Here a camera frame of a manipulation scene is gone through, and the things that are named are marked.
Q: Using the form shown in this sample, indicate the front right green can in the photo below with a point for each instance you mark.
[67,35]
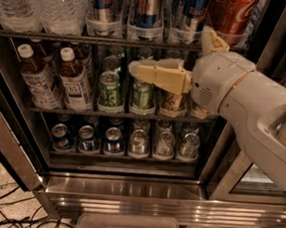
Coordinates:
[142,98]

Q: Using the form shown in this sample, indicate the redbull can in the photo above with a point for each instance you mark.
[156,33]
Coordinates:
[146,17]
[104,17]
[187,20]

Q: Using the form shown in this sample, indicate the green can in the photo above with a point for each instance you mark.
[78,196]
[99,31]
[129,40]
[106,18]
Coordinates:
[112,63]
[110,97]
[142,98]

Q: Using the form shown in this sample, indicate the right glass fridge door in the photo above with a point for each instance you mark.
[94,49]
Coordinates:
[237,181]

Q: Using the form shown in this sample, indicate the silver can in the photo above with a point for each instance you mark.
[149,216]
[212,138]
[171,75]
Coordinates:
[189,147]
[164,146]
[138,144]

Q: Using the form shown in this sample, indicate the red coca cola can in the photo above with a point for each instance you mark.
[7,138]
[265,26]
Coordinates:
[230,18]

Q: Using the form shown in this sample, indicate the middle pepsi can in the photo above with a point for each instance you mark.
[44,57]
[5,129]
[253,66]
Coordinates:
[88,142]

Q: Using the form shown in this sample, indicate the right pepsi can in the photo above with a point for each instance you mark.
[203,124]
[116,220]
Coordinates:
[114,144]

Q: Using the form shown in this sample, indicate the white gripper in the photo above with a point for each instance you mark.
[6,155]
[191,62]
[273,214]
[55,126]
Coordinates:
[219,80]

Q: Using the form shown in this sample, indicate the right silver can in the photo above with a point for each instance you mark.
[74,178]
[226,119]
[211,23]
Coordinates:
[189,147]

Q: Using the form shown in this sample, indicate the tea bottle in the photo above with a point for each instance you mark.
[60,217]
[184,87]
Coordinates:
[40,79]
[75,81]

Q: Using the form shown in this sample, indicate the stainless steel fridge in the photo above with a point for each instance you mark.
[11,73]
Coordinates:
[74,183]

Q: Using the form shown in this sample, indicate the pepsi can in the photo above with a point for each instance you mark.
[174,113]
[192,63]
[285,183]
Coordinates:
[88,142]
[114,144]
[63,141]

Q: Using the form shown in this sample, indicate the left water bottle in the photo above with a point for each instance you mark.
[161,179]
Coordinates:
[19,16]

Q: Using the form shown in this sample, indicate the left silver can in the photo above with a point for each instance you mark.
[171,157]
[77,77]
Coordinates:
[138,144]

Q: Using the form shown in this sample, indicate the front right orange can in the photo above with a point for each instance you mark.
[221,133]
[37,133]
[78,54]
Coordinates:
[199,112]

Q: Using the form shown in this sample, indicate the front left green can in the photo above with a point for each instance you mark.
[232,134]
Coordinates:
[110,97]

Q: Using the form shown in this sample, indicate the open fridge door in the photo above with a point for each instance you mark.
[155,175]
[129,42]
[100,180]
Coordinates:
[13,158]

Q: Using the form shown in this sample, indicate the right water bottle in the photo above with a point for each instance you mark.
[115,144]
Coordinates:
[63,17]

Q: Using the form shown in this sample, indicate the middle silver can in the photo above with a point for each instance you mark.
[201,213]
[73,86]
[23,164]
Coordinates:
[164,146]

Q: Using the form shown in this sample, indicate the water bottle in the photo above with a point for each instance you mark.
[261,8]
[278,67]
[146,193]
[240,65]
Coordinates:
[63,17]
[19,16]

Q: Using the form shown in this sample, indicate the right front tea bottle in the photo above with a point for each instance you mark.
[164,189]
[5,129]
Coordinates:
[75,81]

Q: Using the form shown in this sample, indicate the left pepsi can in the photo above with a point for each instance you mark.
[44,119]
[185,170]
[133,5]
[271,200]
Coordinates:
[63,141]

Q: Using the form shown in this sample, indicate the front left orange can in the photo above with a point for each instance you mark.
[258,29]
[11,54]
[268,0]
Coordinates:
[172,104]

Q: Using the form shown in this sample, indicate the left front tea bottle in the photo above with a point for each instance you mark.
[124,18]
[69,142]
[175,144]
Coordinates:
[40,79]

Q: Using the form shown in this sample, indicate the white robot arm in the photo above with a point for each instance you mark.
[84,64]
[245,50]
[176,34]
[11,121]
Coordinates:
[225,83]

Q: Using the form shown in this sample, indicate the orange can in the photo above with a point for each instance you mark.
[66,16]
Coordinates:
[172,104]
[199,112]

